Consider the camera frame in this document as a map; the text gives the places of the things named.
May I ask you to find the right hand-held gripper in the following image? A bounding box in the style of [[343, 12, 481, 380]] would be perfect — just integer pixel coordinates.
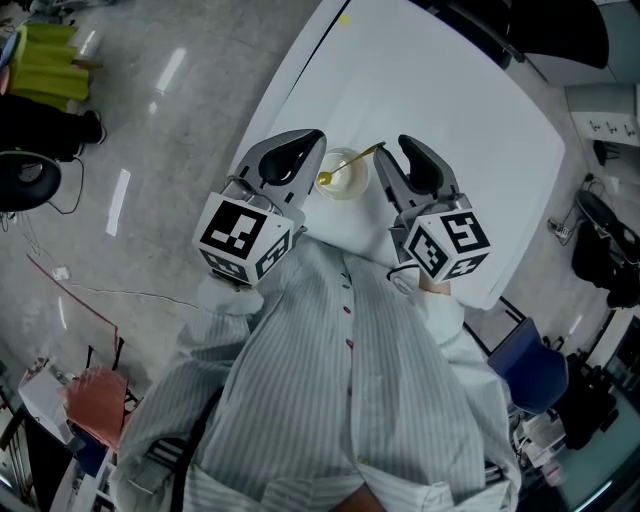
[[373, 133, 493, 285]]

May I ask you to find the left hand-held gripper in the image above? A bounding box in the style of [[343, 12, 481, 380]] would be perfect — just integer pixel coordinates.
[[192, 128, 328, 289]]

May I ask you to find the small golden spoon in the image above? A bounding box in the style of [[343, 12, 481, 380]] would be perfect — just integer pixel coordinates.
[[316, 141, 387, 186]]

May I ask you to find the small white bowl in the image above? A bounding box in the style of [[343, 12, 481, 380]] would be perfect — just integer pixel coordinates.
[[314, 146, 370, 202]]

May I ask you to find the person's left forearm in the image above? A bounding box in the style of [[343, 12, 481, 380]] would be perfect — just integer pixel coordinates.
[[177, 272, 266, 361]]

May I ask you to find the person's right forearm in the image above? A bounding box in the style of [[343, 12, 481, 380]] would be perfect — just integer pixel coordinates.
[[407, 273, 484, 351]]

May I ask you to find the power strip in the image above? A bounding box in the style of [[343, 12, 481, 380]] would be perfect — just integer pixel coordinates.
[[548, 218, 575, 246]]

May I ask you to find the black router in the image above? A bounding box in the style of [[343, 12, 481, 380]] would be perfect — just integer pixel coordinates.
[[592, 139, 622, 167]]

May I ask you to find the operator in white shirt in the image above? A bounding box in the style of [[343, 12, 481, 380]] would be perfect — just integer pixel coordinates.
[[109, 234, 524, 512]]

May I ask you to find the black bag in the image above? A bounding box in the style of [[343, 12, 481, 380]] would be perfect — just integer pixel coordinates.
[[571, 189, 640, 309]]

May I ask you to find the white cabinet with hooks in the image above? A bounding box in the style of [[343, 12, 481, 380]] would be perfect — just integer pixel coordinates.
[[564, 82, 640, 144]]

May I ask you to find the black chair with backrest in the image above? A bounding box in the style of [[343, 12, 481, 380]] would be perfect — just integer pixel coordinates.
[[414, 0, 609, 71]]

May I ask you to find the blue chair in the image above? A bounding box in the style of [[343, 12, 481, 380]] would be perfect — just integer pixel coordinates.
[[487, 317, 570, 416]]

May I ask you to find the red floor tape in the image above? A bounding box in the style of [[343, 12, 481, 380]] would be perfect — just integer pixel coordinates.
[[25, 253, 121, 361]]

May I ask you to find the black round stool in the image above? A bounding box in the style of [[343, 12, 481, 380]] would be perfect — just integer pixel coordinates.
[[0, 151, 63, 212]]

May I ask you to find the salmon pleated cloth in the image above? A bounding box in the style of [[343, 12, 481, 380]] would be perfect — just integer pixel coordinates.
[[58, 366, 130, 449]]

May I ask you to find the person's head and neck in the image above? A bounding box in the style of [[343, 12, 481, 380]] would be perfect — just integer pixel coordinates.
[[327, 485, 394, 512]]

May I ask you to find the white box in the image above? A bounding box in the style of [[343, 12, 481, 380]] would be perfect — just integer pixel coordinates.
[[17, 368, 74, 447]]

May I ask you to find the white floor cable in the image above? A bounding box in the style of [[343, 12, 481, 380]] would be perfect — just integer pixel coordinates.
[[64, 283, 201, 311]]

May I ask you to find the black floor cable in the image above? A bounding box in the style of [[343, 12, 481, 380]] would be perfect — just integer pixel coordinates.
[[47, 157, 86, 216]]

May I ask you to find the black shoulder strap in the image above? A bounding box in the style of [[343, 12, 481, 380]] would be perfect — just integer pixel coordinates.
[[172, 384, 226, 512]]

